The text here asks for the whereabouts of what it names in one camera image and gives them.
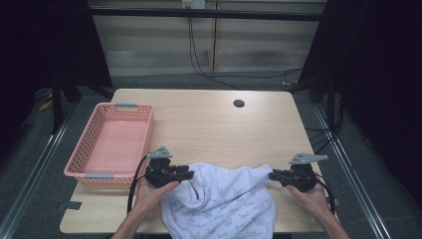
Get black metal stand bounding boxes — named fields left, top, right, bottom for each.
left=49, top=75, right=115, bottom=135
left=286, top=73, right=338, bottom=128

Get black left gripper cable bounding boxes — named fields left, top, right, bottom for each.
left=126, top=153, right=151, bottom=214

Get black wall cable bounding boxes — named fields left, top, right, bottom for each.
left=187, top=15, right=304, bottom=91

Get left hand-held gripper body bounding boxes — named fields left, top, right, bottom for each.
left=144, top=145, right=183, bottom=188

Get black horizontal bar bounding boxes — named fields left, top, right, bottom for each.
left=89, top=7, right=325, bottom=23

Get yellow floor object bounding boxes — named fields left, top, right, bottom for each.
left=38, top=99, right=54, bottom=112

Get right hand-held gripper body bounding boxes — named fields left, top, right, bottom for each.
left=281, top=151, right=329, bottom=193

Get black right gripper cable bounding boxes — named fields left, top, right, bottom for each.
left=315, top=178, right=336, bottom=215

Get black curtain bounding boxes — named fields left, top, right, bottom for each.
left=298, top=0, right=422, bottom=208
left=0, top=0, right=113, bottom=162

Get metal floor rail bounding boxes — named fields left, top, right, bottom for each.
left=0, top=108, right=74, bottom=239
left=313, top=105, right=393, bottom=239

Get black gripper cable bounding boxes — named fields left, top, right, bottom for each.
left=126, top=153, right=151, bottom=214
left=315, top=178, right=336, bottom=215

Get black tape piece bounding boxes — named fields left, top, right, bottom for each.
left=64, top=200, right=83, bottom=211

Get person's right hand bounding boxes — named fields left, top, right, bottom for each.
left=286, top=181, right=333, bottom=221

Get pink plastic basket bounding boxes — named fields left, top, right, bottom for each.
left=63, top=102, right=156, bottom=186

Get black floor cables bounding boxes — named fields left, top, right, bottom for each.
left=304, top=124, right=336, bottom=156

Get white printed towel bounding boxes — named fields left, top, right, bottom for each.
left=160, top=161, right=279, bottom=239

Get person's left hand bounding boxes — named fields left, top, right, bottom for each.
left=133, top=177, right=181, bottom=218

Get white wall socket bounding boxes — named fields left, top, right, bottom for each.
left=181, top=0, right=207, bottom=10

